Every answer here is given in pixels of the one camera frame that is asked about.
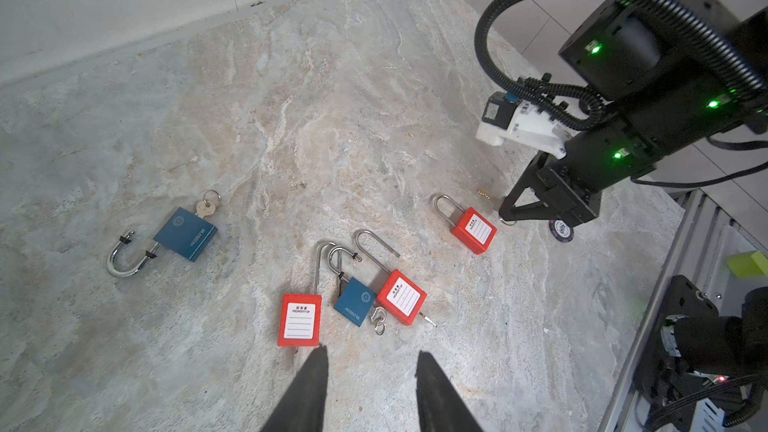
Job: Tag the green cube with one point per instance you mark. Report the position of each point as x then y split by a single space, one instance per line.
748 265

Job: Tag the blue padlock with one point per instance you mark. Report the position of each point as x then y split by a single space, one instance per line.
186 233
355 301

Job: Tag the aluminium rail frame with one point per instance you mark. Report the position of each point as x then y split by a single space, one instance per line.
695 280

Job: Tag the blue padlock far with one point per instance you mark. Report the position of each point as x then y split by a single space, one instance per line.
186 233

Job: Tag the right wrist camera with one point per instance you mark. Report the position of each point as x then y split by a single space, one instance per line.
506 117

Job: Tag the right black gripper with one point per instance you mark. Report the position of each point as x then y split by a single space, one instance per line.
567 186

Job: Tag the red padlock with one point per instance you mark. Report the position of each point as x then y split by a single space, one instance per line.
399 295
471 228
301 313

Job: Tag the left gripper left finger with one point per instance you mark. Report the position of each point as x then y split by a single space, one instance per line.
302 406

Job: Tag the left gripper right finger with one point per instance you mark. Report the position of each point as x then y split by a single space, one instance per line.
440 408

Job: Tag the blue padlock centre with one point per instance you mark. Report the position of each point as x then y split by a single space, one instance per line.
355 301

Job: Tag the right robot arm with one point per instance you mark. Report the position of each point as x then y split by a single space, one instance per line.
657 76

